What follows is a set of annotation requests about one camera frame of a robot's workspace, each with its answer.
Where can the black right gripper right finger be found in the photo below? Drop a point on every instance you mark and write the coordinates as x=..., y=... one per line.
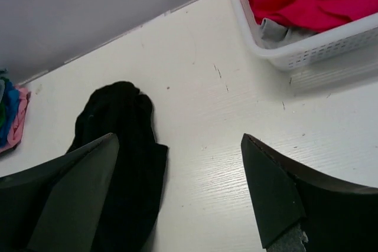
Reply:
x=298, y=208

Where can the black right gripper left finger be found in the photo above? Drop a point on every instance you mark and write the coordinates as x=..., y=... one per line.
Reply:
x=56, y=205

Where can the black t-shirt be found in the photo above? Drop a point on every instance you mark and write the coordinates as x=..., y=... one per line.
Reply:
x=133, y=199

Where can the pink folded t-shirt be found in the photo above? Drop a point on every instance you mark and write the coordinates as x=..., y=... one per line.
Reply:
x=14, y=135

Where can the green folded t-shirt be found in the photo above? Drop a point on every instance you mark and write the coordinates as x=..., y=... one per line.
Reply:
x=2, y=106

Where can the light blue folded t-shirt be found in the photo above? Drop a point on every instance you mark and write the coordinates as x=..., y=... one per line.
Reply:
x=4, y=72

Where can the grey t-shirt in basket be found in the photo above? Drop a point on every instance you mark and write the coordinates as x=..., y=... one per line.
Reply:
x=274, y=35

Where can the white plastic basket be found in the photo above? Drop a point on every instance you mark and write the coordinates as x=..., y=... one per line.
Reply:
x=337, y=41

